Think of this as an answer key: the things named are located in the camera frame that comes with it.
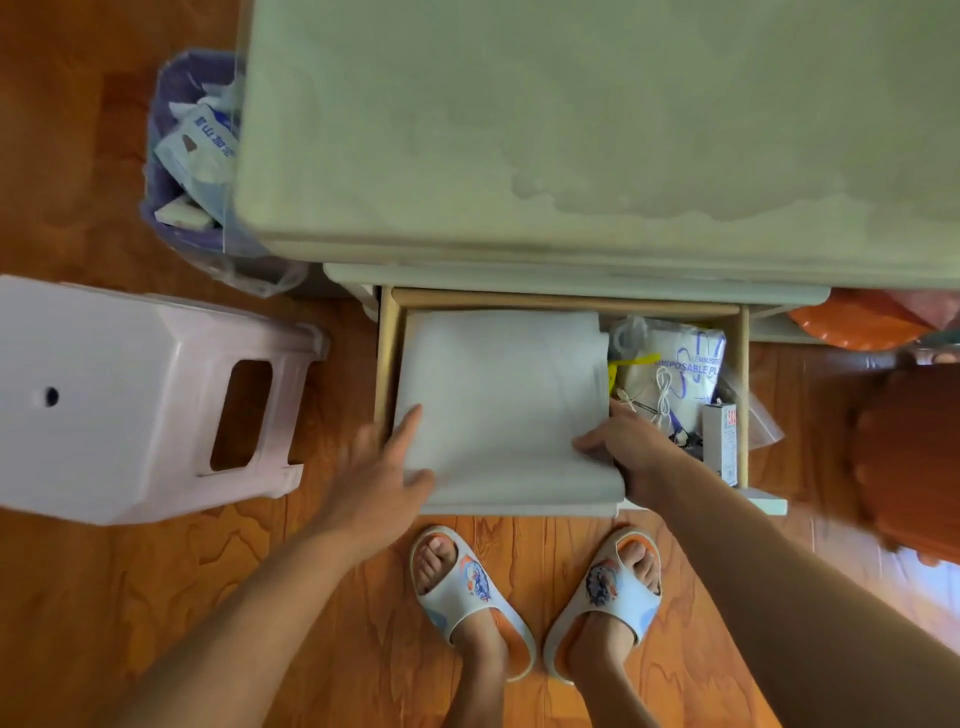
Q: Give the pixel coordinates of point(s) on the person's left hand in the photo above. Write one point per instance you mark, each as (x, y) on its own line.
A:
(371, 502)

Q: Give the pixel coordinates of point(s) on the person's right hand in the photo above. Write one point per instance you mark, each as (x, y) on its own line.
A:
(641, 450)

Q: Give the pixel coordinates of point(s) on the wooden drawer white front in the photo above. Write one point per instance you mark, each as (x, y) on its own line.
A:
(384, 360)

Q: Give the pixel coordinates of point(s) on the plain white tablecloth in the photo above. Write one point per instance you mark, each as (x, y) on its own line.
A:
(502, 390)

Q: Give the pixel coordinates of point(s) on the person's right forearm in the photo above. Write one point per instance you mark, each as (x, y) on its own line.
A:
(787, 600)

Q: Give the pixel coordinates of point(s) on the person's left forearm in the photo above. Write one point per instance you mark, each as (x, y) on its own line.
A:
(247, 637)

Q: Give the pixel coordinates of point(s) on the person's right leg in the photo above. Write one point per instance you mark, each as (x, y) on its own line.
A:
(600, 660)

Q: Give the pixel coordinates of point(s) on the small white box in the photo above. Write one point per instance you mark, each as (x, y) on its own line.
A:
(720, 442)

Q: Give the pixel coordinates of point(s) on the yellow tape measure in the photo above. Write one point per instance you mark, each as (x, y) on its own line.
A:
(634, 361)

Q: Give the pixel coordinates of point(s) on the white blue printed bag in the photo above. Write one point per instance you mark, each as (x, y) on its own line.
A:
(690, 367)

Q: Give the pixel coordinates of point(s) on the clear plastic zip bag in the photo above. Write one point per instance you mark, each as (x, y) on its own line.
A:
(761, 424)

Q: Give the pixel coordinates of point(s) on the white slipper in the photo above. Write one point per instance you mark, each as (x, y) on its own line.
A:
(465, 592)
(607, 592)

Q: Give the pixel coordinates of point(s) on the pink plastic stool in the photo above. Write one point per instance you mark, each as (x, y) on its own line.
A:
(112, 390)

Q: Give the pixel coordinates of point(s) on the cream marble table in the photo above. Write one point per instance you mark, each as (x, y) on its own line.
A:
(600, 112)

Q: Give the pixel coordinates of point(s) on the small bin with lavender bag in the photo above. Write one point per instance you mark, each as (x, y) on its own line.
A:
(195, 150)

